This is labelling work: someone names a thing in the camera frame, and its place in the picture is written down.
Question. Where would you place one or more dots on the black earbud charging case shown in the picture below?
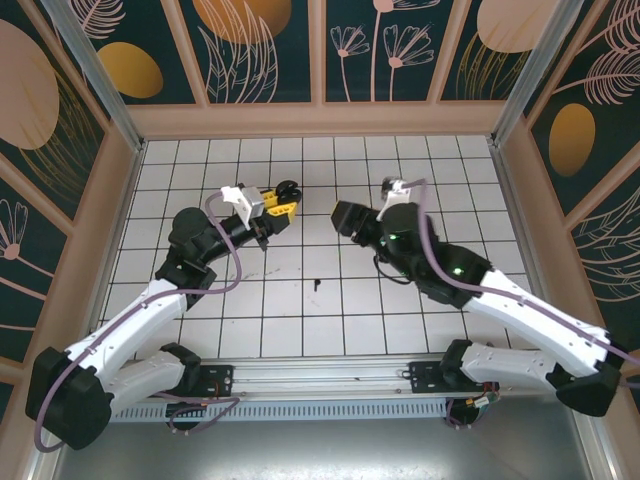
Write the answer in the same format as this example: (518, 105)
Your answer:
(289, 190)

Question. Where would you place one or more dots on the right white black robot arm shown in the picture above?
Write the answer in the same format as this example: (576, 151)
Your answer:
(530, 330)

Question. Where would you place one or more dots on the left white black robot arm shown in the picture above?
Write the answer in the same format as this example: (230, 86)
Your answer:
(130, 330)

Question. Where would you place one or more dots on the grey metal sheet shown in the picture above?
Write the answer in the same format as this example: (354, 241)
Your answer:
(320, 450)

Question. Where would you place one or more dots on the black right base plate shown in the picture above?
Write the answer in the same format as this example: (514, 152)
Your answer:
(425, 377)

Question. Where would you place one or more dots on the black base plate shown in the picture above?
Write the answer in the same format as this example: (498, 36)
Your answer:
(220, 380)
(425, 377)

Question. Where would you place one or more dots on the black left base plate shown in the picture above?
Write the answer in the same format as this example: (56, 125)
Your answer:
(220, 380)

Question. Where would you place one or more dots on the aluminium mounting rail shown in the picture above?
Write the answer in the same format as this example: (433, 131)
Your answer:
(320, 377)

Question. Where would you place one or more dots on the aluminium frame post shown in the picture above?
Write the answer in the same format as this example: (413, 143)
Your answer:
(540, 65)
(95, 65)

